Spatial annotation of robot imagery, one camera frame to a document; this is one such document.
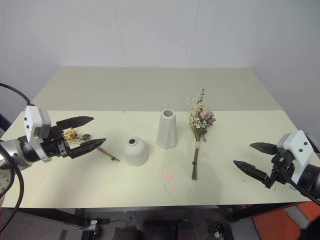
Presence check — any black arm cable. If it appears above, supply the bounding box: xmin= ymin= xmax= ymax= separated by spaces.
xmin=279 ymin=166 xmax=320 ymax=206
xmin=0 ymin=82 xmax=35 ymax=235

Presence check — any silver round robot body part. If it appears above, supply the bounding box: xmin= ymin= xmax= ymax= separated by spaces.
xmin=0 ymin=167 xmax=15 ymax=202

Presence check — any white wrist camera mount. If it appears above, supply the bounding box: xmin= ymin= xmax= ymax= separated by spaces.
xmin=276 ymin=129 xmax=314 ymax=185
xmin=23 ymin=105 xmax=52 ymax=145

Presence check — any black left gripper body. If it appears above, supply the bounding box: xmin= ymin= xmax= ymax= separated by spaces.
xmin=39 ymin=126 xmax=73 ymax=159

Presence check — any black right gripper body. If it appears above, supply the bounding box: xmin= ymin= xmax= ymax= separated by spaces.
xmin=264 ymin=149 xmax=296 ymax=189

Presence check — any short round white vase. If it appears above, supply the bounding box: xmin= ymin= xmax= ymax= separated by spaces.
xmin=122 ymin=136 xmax=149 ymax=167

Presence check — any black table frame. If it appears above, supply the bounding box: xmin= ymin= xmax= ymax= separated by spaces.
xmin=14 ymin=201 xmax=311 ymax=230

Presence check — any yellow dried flower sprig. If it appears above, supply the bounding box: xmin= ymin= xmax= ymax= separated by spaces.
xmin=61 ymin=126 xmax=121 ymax=163

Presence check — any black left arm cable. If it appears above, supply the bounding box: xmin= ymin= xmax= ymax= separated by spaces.
xmin=0 ymin=82 xmax=35 ymax=235

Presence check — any tall faceted white vase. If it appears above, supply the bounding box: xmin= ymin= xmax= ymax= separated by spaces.
xmin=156 ymin=108 xmax=178 ymax=150

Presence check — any pink rose dried bouquet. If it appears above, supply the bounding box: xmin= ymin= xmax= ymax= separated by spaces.
xmin=186 ymin=87 xmax=217 ymax=181

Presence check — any silver table caster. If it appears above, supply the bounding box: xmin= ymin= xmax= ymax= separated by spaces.
xmin=84 ymin=219 xmax=99 ymax=231

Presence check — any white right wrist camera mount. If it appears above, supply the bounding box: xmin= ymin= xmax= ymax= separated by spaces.
xmin=276 ymin=129 xmax=314 ymax=185

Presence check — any orange floor mat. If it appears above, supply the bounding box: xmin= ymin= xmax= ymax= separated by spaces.
xmin=251 ymin=200 xmax=320 ymax=240

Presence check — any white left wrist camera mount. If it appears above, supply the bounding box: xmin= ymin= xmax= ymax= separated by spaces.
xmin=23 ymin=105 xmax=52 ymax=145

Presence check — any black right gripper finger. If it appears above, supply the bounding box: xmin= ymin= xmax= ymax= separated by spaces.
xmin=232 ymin=160 xmax=270 ymax=186
xmin=249 ymin=142 xmax=279 ymax=156

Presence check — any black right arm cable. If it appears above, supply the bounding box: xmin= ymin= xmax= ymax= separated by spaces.
xmin=279 ymin=166 xmax=320 ymax=206

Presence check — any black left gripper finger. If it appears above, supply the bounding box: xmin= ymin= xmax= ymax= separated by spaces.
xmin=55 ymin=115 xmax=95 ymax=131
xmin=68 ymin=137 xmax=107 ymax=160

